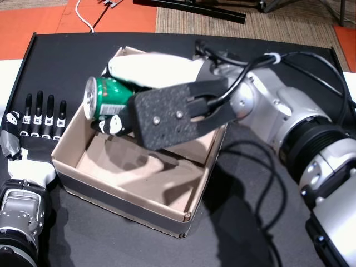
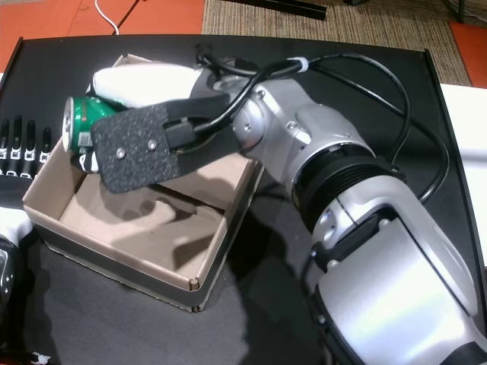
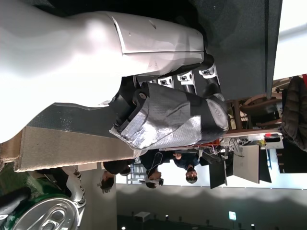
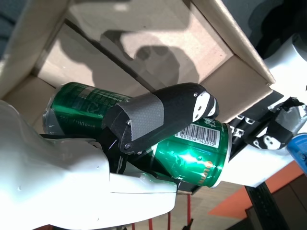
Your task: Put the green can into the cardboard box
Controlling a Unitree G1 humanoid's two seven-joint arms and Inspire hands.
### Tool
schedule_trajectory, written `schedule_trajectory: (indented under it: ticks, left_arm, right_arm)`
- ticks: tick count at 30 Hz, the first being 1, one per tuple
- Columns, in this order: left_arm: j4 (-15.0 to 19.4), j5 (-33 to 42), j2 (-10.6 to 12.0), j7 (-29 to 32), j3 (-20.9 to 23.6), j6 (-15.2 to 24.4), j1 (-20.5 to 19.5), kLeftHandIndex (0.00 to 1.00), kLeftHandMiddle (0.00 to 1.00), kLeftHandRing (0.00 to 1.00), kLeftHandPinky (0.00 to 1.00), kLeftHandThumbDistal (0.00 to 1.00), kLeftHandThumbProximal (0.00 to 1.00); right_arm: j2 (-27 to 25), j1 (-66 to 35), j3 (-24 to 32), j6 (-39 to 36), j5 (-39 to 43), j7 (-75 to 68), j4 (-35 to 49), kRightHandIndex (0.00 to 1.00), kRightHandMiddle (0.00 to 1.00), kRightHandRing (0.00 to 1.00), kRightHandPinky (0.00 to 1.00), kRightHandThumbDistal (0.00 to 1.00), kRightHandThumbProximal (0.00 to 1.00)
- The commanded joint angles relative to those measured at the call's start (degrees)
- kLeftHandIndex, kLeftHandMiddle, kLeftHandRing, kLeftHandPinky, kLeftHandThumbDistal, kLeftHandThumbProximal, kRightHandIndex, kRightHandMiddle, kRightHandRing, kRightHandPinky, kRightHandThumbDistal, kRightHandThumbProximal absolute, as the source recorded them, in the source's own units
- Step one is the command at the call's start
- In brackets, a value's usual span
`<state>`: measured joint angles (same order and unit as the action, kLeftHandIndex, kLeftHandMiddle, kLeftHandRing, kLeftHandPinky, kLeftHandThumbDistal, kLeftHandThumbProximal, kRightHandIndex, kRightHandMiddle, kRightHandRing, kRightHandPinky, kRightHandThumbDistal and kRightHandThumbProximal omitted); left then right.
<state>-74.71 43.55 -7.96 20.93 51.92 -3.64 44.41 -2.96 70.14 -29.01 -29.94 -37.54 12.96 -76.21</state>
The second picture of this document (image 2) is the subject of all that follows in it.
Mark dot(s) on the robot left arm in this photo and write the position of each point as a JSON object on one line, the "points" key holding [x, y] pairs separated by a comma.
{"points": [[7, 270]]}

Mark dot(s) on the black foam covered plate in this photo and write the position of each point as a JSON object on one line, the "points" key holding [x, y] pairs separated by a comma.
{"points": [[133, 152]]}

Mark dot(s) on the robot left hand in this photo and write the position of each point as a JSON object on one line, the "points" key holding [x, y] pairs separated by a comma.
{"points": [[17, 159]]}

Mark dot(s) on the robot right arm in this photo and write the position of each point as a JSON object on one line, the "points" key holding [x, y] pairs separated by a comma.
{"points": [[380, 266]]}

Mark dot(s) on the open cardboard box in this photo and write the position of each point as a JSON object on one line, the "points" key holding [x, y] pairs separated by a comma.
{"points": [[152, 228]]}

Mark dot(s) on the green drink can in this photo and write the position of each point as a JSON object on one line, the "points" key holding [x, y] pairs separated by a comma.
{"points": [[81, 118]]}

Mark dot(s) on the beige woven rug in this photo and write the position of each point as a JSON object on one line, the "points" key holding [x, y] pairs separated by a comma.
{"points": [[380, 30]]}

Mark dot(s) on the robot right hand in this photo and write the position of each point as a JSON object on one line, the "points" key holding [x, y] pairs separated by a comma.
{"points": [[148, 83]]}

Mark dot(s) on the large orange floor mat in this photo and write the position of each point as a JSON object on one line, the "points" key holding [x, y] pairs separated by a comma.
{"points": [[45, 23]]}

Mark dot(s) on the black metal beam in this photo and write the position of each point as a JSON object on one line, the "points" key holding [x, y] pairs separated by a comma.
{"points": [[304, 11]]}

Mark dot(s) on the small orange floor mat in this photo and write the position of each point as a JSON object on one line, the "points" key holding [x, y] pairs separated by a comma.
{"points": [[472, 49]]}

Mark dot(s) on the black table mat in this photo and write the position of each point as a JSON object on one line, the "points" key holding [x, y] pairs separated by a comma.
{"points": [[342, 68]]}

